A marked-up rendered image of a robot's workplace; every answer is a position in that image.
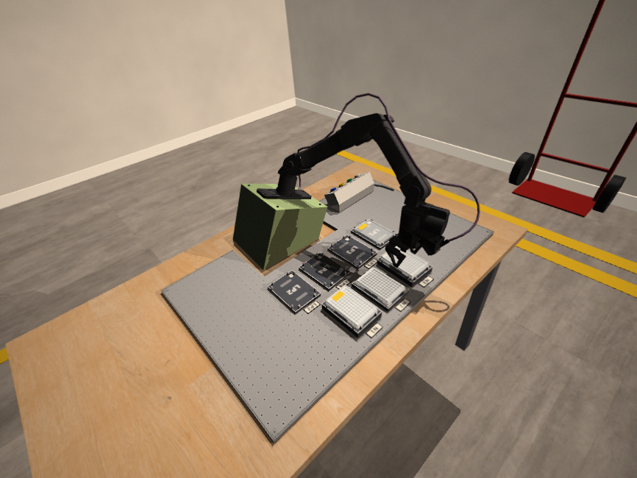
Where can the white control panel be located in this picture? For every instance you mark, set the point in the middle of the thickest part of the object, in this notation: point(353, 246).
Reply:
point(351, 191)

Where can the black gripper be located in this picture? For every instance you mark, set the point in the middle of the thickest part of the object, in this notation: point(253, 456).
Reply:
point(397, 241)

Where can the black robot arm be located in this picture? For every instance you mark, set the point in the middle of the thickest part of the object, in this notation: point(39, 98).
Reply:
point(413, 184)

